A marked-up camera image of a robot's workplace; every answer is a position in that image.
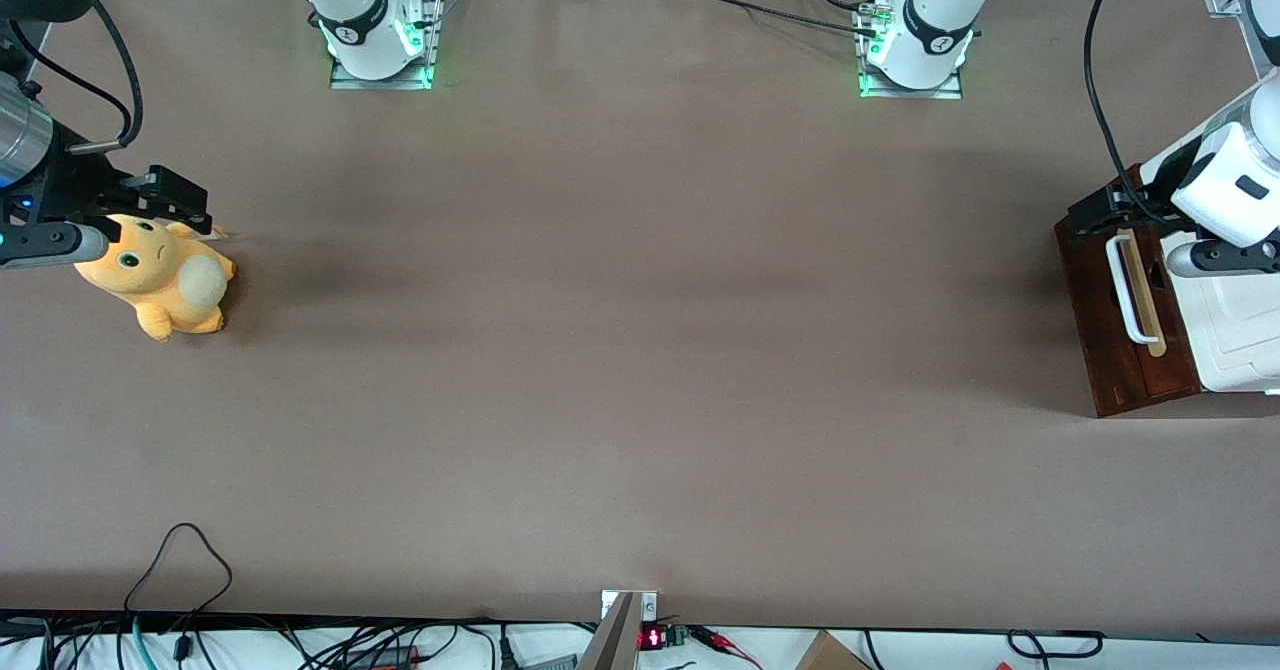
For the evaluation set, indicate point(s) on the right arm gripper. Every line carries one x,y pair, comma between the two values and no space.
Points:
72,184

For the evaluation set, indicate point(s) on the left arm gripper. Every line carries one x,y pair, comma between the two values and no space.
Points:
1148,193

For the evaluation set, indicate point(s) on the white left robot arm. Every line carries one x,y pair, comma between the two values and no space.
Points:
930,20

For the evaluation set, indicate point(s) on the white drawer cabinet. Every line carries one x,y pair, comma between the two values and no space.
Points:
1240,340

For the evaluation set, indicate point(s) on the orange plush toy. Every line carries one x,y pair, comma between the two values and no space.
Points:
150,280

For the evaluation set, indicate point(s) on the black power adapter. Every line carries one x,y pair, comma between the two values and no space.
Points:
385,660

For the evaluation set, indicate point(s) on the brown cardboard box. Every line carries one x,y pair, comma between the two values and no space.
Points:
825,655

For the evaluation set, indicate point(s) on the red LED circuit board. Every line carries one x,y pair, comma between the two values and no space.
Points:
652,638

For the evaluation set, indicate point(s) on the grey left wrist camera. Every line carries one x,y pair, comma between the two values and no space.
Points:
1185,258

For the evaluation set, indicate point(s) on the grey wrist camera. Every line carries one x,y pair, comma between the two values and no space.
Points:
50,244
1185,258

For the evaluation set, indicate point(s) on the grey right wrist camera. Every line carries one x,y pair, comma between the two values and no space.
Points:
50,244

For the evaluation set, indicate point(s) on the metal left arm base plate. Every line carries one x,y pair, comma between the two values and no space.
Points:
950,92

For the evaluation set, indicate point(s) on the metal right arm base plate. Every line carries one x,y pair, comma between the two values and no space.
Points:
350,82

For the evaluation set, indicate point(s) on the aluminium frame corner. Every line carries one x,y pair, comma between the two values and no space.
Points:
1225,0

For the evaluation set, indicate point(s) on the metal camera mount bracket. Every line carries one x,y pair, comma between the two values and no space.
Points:
615,640

